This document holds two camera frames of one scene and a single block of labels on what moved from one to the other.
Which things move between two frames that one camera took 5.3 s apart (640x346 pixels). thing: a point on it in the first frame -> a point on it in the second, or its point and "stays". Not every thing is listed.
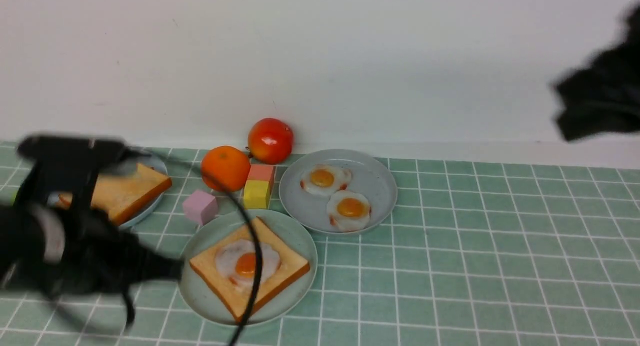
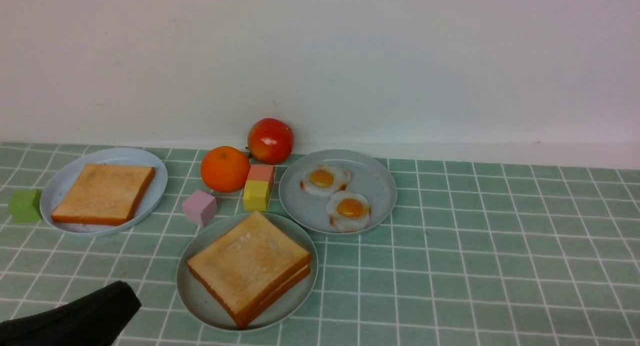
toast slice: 123,194 -> 265,304
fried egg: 348,210 stays
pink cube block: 200,207 stays
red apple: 270,141 stays
